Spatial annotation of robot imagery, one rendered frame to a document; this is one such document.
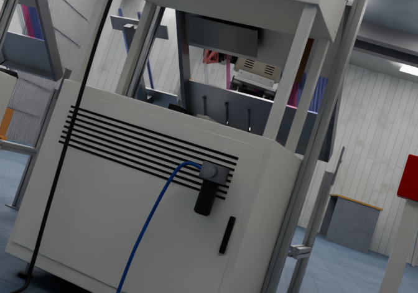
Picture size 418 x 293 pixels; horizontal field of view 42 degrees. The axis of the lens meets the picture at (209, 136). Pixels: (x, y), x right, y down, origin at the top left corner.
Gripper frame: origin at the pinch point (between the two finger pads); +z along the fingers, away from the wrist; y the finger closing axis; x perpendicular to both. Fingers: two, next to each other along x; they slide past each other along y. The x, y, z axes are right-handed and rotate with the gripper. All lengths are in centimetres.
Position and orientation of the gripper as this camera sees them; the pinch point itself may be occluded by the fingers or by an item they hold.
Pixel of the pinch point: (205, 61)
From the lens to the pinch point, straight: 239.7
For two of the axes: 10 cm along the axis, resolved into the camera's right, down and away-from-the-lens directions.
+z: -4.4, 5.8, -6.8
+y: 9.0, 2.6, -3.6
